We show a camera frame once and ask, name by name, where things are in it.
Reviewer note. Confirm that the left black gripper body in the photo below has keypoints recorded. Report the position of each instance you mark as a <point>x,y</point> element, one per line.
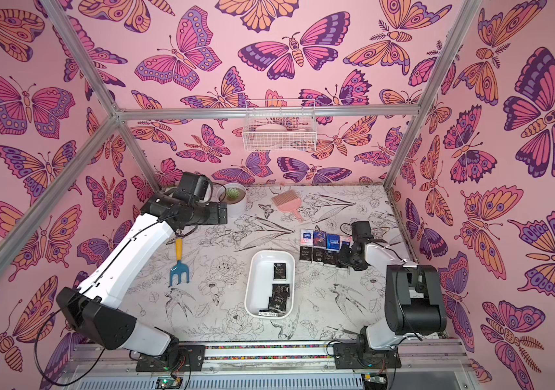
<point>209,215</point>

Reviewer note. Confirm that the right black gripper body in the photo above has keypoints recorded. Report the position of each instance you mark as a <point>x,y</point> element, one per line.
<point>344,256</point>

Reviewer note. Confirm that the black sachet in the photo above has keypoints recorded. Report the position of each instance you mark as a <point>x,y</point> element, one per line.
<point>280,271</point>
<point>278,304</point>
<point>268,314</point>
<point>330,258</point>
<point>306,254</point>
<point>319,255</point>
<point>282,290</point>

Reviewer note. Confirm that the black sachet top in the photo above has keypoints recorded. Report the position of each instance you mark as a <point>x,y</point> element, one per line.
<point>319,255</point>

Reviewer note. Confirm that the dark blue tissue pack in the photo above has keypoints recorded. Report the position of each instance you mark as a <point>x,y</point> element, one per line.
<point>319,239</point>

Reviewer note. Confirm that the pink blue floral tissue pack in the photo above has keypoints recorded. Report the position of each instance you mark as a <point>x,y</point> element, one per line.
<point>307,238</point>

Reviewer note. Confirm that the black sachet bottom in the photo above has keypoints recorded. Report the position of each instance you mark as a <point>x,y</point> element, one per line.
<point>278,304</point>

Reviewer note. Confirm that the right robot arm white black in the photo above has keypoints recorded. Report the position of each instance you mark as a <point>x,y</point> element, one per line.
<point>412,293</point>

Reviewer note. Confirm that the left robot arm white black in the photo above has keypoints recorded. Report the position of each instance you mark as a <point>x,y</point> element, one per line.
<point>92,308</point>

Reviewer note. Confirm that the white oval storage box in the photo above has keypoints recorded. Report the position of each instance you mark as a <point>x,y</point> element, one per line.
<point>261,281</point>

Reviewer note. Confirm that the white pot with succulent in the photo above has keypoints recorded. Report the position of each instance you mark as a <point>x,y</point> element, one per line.
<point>235,198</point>

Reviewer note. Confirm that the pink dustpan brush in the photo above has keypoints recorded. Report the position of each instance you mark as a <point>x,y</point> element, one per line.
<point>289,202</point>

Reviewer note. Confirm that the blue garden fork yellow handle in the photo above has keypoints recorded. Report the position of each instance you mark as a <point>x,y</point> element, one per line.
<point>180,271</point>

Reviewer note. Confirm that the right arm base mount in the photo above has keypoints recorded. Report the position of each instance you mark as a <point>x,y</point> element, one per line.
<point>352,356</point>

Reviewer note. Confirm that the white wire wall basket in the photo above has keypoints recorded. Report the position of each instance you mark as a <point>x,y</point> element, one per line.
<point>277,125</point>

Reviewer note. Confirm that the aluminium rail front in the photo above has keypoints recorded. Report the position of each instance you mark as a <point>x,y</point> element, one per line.
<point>266,357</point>

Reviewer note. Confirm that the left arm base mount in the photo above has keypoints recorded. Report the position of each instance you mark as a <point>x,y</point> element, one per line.
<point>179,358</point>

